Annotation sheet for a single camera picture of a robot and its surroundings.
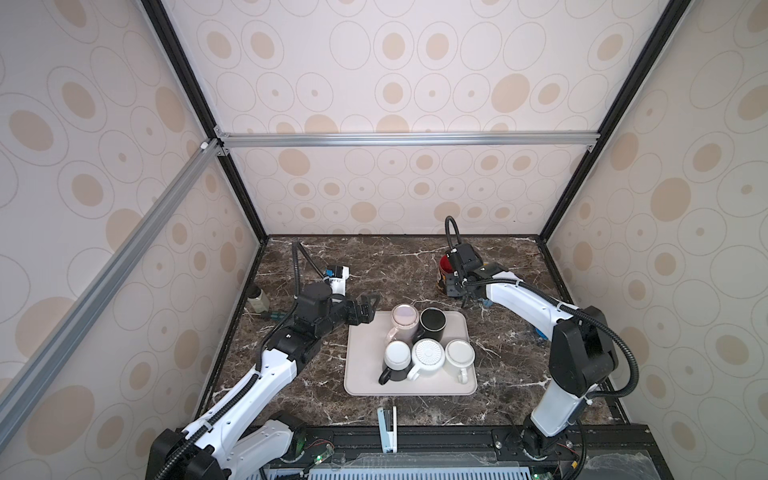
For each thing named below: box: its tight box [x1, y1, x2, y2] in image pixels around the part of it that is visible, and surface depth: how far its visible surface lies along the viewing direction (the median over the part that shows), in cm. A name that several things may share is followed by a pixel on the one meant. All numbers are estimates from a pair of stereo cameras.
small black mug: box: [414, 307, 447, 343], surface depth 87 cm
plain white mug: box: [445, 339, 476, 385], surface depth 83 cm
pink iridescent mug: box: [387, 304, 420, 341], surface depth 86 cm
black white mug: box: [378, 340, 412, 385], surface depth 81 cm
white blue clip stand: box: [377, 406, 398, 454], surface depth 75 cm
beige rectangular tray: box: [344, 311, 478, 396], surface depth 86 cm
